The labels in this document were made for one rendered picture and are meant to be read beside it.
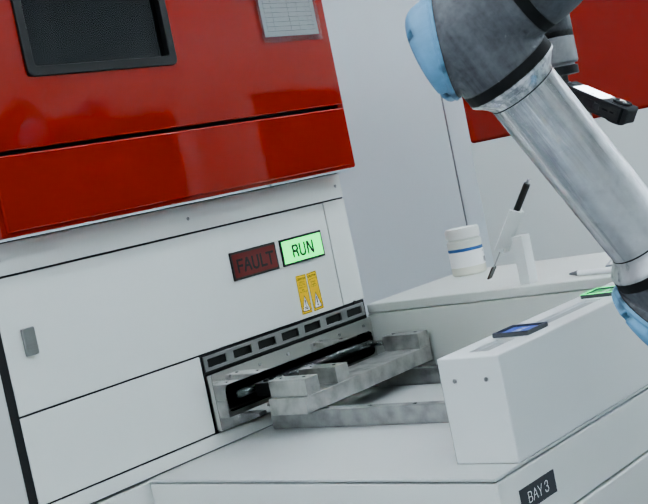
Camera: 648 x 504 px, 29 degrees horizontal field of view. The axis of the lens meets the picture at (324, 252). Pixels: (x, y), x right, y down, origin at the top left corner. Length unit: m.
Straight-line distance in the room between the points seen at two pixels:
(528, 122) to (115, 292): 0.77
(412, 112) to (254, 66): 3.09
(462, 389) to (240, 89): 0.75
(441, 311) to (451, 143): 3.18
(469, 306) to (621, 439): 0.51
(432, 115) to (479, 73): 3.93
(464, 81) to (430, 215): 3.80
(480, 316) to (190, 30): 0.71
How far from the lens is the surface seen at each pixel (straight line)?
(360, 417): 2.00
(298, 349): 2.21
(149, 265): 1.99
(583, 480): 1.74
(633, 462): 1.88
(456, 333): 2.27
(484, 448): 1.63
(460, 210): 5.40
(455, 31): 1.40
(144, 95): 1.97
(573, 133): 1.45
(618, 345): 1.86
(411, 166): 5.15
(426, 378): 2.25
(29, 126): 1.82
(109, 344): 1.92
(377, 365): 2.18
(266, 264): 2.18
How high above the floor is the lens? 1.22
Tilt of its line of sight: 4 degrees down
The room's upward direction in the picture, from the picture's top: 12 degrees counter-clockwise
